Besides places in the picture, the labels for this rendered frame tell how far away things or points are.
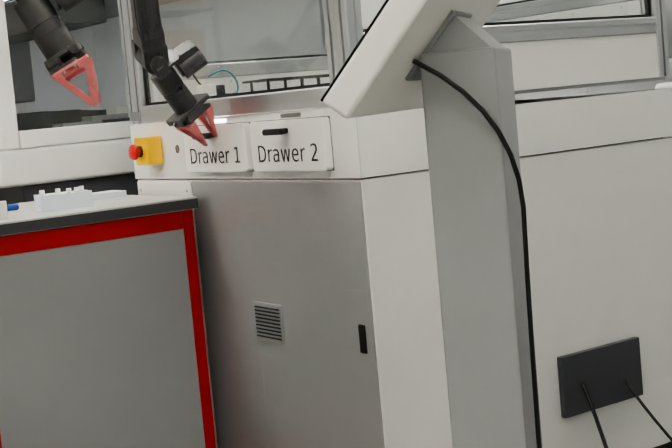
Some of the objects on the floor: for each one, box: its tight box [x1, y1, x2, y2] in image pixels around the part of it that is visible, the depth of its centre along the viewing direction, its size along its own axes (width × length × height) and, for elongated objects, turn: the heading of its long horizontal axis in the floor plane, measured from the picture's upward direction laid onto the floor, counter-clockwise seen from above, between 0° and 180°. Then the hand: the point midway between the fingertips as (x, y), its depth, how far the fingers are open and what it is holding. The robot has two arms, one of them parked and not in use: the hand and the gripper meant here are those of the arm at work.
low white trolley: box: [0, 195, 216, 448], centre depth 315 cm, size 58×62×76 cm
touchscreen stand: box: [419, 46, 543, 448], centre depth 206 cm, size 50×45×102 cm
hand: (209, 138), depth 290 cm, fingers open, 3 cm apart
